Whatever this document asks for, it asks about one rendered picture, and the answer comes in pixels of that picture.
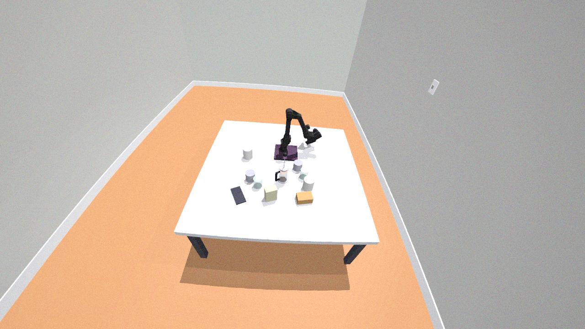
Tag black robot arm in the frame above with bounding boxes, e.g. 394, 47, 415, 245
280, 108, 322, 152

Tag grey cylinder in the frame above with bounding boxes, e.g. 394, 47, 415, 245
293, 159, 303, 172
302, 175, 315, 192
243, 145, 253, 160
245, 170, 255, 183

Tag dark grey flat bar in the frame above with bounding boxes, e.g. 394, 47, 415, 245
230, 186, 246, 205

